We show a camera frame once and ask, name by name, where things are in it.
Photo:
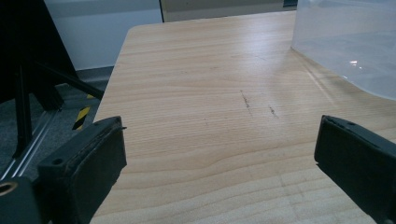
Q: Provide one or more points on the aluminium floor rail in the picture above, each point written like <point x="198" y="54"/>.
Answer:
<point x="26" y="152"/>

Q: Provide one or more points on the black metal stand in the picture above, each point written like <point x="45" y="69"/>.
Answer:
<point x="28" y="62"/>

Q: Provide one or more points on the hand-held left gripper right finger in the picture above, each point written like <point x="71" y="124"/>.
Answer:
<point x="358" y="158"/>

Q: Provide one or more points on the clear plastic storage box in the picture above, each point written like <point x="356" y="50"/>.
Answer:
<point x="348" y="40"/>

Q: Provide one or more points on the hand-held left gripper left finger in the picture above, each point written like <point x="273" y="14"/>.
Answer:
<point x="84" y="168"/>

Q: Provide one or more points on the yellow black striped tape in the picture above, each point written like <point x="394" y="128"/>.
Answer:
<point x="81" y="115"/>

